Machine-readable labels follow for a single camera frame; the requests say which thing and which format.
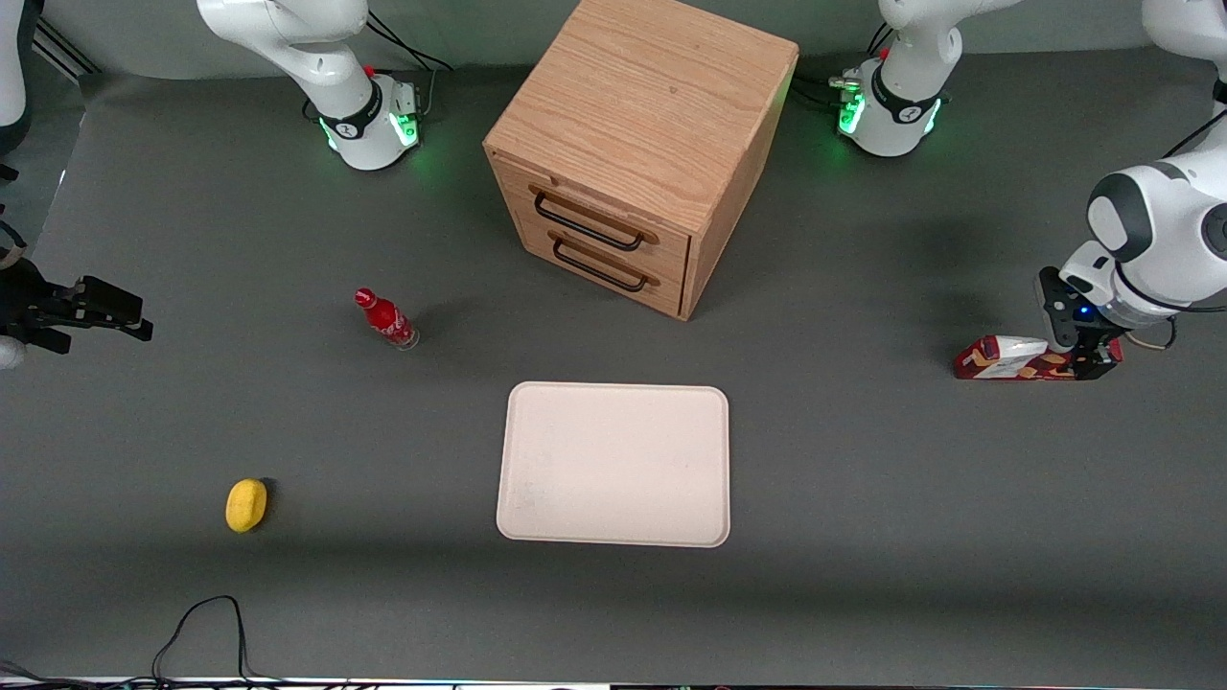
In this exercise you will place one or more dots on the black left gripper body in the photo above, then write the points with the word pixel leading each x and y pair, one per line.
pixel 1094 339

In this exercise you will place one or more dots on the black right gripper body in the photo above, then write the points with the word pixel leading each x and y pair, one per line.
pixel 27 303

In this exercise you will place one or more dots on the red cookie box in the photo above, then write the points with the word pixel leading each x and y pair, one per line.
pixel 1007 359

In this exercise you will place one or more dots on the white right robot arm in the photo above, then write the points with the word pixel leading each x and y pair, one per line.
pixel 326 67

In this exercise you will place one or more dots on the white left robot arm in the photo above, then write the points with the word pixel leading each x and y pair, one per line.
pixel 1169 230

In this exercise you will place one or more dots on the beige rectangular tray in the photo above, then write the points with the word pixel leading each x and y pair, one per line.
pixel 613 465

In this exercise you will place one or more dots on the yellow lemon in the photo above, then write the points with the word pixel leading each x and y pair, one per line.
pixel 246 505

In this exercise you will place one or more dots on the red cola bottle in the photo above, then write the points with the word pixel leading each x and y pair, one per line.
pixel 386 321

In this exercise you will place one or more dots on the wooden drawer front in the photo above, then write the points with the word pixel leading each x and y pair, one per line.
pixel 661 240
pixel 537 244

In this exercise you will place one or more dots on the wooden drawer cabinet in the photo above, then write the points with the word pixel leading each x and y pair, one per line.
pixel 652 105

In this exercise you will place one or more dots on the aluminium frame rail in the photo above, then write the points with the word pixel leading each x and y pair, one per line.
pixel 67 48

